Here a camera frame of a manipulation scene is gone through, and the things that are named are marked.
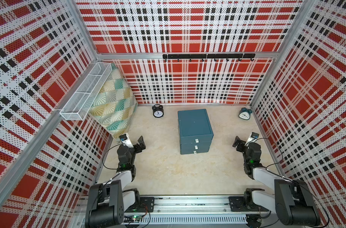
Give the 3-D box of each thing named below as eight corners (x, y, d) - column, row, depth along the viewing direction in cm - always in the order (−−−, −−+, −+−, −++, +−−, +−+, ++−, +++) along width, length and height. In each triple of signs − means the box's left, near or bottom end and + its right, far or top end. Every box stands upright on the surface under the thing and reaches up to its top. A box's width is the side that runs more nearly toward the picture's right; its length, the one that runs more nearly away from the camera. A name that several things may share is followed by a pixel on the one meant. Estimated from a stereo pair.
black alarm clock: (153, 117, 114) (151, 109, 107) (154, 112, 118) (152, 104, 111) (163, 117, 114) (162, 109, 107) (164, 112, 118) (162, 104, 111)
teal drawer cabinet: (178, 155, 93) (178, 138, 76) (179, 129, 107) (178, 109, 90) (207, 155, 93) (213, 138, 76) (204, 129, 107) (208, 109, 90)
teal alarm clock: (237, 117, 115) (240, 111, 108) (238, 113, 118) (242, 106, 111) (247, 121, 112) (251, 114, 106) (248, 117, 115) (252, 110, 109)
